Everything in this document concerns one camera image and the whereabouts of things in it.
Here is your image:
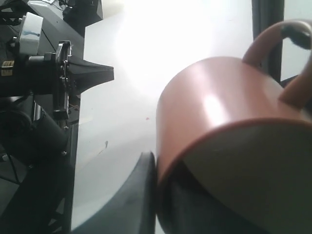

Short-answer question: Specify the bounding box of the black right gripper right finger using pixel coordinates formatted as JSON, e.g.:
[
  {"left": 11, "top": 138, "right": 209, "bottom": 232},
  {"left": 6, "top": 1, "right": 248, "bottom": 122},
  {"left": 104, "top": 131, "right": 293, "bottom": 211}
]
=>
[{"left": 169, "top": 162, "right": 267, "bottom": 234}]

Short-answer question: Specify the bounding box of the black metal shelf rack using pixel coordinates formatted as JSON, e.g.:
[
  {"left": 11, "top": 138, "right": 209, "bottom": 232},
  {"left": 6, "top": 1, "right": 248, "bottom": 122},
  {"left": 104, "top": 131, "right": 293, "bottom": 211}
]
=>
[{"left": 252, "top": 0, "right": 312, "bottom": 87}]

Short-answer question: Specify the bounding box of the pink enamel mug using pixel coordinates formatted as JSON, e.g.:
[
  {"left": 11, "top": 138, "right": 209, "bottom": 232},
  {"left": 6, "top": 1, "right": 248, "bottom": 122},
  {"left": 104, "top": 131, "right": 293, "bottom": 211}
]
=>
[{"left": 156, "top": 19, "right": 312, "bottom": 234}]

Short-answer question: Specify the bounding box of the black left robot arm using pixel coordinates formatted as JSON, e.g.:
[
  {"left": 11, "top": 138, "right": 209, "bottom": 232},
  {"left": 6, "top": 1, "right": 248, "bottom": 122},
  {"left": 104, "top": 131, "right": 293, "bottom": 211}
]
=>
[{"left": 0, "top": 39, "right": 156, "bottom": 234}]

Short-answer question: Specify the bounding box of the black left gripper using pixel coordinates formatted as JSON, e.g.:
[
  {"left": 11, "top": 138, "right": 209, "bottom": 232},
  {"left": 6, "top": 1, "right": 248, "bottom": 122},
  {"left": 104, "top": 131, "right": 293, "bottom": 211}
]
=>
[{"left": 0, "top": 40, "right": 114, "bottom": 119}]

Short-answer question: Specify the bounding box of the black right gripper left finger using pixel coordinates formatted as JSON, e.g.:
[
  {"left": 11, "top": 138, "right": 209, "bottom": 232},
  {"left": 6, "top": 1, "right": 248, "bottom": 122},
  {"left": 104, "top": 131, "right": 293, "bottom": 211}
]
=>
[{"left": 72, "top": 152, "right": 156, "bottom": 234}]

